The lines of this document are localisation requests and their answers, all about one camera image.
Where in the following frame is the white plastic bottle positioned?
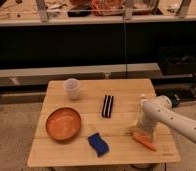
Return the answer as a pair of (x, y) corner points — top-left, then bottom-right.
(140, 94), (148, 115)

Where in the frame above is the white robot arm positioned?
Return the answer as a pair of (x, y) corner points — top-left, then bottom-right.
(136, 95), (196, 144)

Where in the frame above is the wooden table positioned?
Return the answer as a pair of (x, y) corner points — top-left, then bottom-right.
(28, 79), (180, 167)

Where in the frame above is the black crate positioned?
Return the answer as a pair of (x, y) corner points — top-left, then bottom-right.
(158, 45), (196, 75)

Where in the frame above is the blue sponge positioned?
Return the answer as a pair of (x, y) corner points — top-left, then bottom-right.
(87, 133), (109, 157)

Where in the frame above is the black white striped block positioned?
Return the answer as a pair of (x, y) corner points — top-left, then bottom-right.
(101, 95), (114, 118)

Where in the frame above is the orange round plate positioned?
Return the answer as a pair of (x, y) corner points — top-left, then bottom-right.
(46, 107), (81, 141)

